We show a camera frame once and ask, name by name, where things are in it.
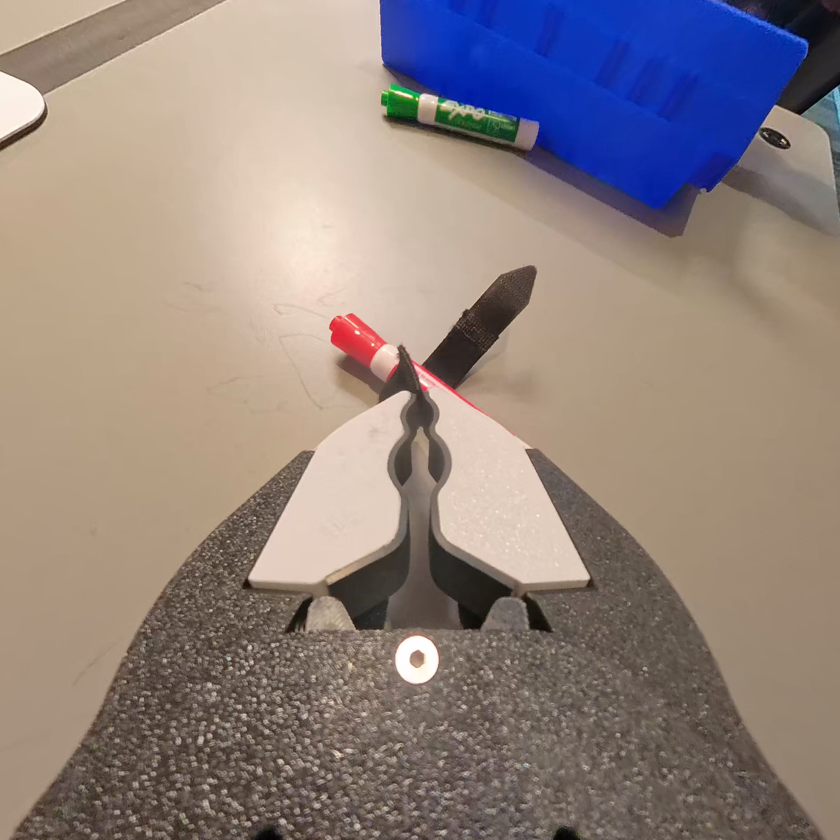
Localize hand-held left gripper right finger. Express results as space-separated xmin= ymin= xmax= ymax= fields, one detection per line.
xmin=426 ymin=392 xmax=593 ymax=598

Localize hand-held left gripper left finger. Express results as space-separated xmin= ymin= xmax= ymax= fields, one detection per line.
xmin=247 ymin=392 xmax=416 ymax=598

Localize red dry erase marker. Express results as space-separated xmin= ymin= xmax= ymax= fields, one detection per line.
xmin=327 ymin=313 xmax=497 ymax=424

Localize thin black strap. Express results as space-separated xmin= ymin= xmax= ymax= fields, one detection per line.
xmin=393 ymin=266 xmax=539 ymax=397

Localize green dry erase marker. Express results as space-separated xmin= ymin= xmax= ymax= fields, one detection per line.
xmin=381 ymin=84 xmax=542 ymax=152

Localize blue plastic bin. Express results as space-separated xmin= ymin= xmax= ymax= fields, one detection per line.
xmin=378 ymin=0 xmax=811 ymax=212

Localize white stand base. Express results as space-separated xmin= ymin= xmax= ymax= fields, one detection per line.
xmin=0 ymin=71 xmax=49 ymax=151

